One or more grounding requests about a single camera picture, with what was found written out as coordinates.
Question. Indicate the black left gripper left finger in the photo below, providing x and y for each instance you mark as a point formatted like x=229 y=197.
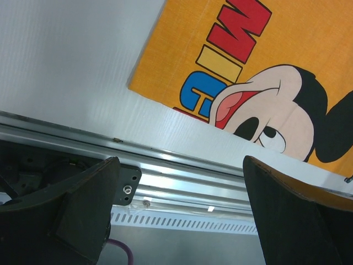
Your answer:
x=66 y=223

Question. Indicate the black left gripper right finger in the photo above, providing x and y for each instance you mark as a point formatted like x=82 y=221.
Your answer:
x=298 y=223

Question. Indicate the orange cartoon mouse towel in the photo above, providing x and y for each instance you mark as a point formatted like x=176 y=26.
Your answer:
x=276 y=73

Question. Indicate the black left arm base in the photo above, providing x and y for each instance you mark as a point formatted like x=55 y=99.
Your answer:
x=26 y=169

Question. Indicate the slotted grey cable duct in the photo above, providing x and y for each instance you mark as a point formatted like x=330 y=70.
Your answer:
x=172 y=221

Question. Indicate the aluminium mounting rail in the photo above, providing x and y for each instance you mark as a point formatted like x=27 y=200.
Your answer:
x=167 y=177

